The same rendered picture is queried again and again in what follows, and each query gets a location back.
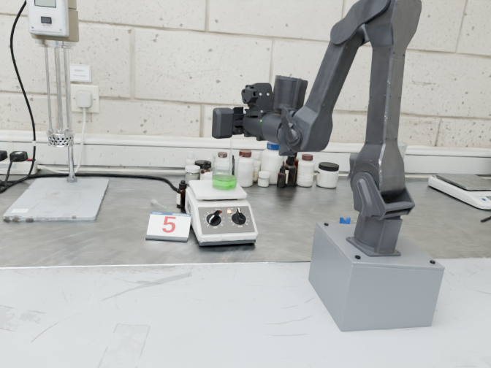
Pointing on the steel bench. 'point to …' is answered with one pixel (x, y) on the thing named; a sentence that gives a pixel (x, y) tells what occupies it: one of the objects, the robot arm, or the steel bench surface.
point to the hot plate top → (202, 190)
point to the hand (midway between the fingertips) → (237, 117)
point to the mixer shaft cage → (63, 136)
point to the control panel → (226, 225)
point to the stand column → (71, 128)
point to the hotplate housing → (217, 234)
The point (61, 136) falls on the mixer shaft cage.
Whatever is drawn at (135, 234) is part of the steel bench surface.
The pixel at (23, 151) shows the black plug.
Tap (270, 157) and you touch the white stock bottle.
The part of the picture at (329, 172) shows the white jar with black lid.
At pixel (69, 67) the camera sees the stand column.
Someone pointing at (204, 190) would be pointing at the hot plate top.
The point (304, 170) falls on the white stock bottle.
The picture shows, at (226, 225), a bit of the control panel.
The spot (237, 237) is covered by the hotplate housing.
